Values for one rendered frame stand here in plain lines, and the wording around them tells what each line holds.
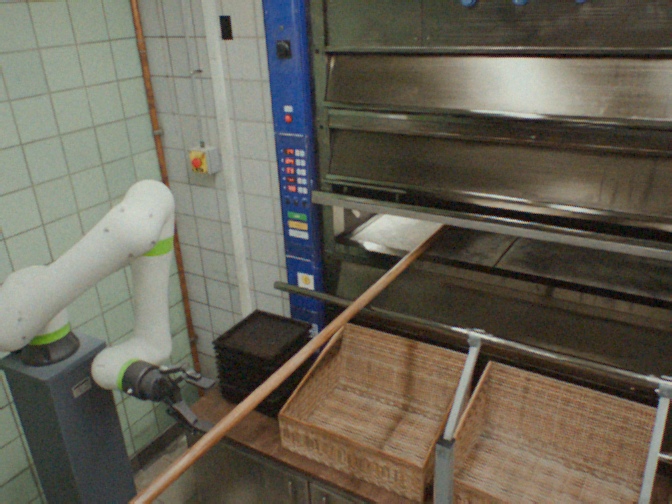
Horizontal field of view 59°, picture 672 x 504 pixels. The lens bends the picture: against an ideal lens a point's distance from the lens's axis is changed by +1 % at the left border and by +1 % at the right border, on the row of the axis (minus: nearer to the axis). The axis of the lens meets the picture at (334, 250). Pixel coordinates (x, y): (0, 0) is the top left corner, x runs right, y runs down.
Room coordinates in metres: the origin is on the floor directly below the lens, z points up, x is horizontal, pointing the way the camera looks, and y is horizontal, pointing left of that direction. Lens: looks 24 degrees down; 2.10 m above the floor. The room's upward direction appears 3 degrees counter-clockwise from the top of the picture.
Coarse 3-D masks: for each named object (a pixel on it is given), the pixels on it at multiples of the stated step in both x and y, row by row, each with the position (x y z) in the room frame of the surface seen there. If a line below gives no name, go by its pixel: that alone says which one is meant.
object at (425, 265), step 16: (352, 240) 2.15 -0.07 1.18; (368, 256) 2.05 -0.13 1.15; (384, 256) 2.02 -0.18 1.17; (400, 256) 1.98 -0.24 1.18; (432, 256) 1.96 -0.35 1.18; (432, 272) 1.91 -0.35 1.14; (448, 272) 1.88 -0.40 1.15; (464, 272) 1.85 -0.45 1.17; (480, 272) 1.82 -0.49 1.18; (496, 272) 1.81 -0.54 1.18; (512, 272) 1.80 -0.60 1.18; (512, 288) 1.76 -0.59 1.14; (528, 288) 1.73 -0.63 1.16; (544, 288) 1.70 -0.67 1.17; (560, 288) 1.67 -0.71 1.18; (576, 288) 1.67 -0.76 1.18; (592, 288) 1.66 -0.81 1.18; (592, 304) 1.62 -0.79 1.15; (608, 304) 1.60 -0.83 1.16; (624, 304) 1.57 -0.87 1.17; (640, 304) 1.55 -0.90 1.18; (656, 304) 1.54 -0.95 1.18
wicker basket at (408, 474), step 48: (336, 336) 2.02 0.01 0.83; (384, 336) 1.98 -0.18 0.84; (336, 384) 2.01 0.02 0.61; (384, 384) 1.92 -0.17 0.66; (432, 384) 1.83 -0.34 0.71; (288, 432) 1.67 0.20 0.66; (336, 432) 1.74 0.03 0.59; (384, 432) 1.73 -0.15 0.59; (432, 432) 1.71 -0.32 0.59; (384, 480) 1.47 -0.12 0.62; (432, 480) 1.48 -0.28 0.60
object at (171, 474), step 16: (432, 240) 2.06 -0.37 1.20; (416, 256) 1.94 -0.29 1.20; (400, 272) 1.83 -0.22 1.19; (352, 304) 1.59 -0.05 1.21; (336, 320) 1.50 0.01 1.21; (320, 336) 1.42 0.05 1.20; (304, 352) 1.35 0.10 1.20; (288, 368) 1.29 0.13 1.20; (272, 384) 1.22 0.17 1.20; (256, 400) 1.17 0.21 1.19; (240, 416) 1.12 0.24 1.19; (208, 432) 1.06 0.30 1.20; (224, 432) 1.07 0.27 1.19; (192, 448) 1.01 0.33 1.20; (208, 448) 1.02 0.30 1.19; (176, 464) 0.96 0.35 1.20; (192, 464) 0.98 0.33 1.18; (160, 480) 0.92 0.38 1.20; (144, 496) 0.89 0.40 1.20
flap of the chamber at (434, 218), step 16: (336, 192) 2.11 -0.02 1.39; (352, 192) 2.12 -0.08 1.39; (352, 208) 1.92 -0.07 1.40; (368, 208) 1.88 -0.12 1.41; (384, 208) 1.85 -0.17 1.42; (448, 208) 1.88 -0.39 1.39; (464, 208) 1.89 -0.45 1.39; (448, 224) 1.73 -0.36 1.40; (464, 224) 1.70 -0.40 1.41; (480, 224) 1.67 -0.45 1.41; (560, 224) 1.69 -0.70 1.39; (560, 240) 1.54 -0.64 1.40; (576, 240) 1.52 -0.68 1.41; (592, 240) 1.50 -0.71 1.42; (656, 256) 1.41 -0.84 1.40
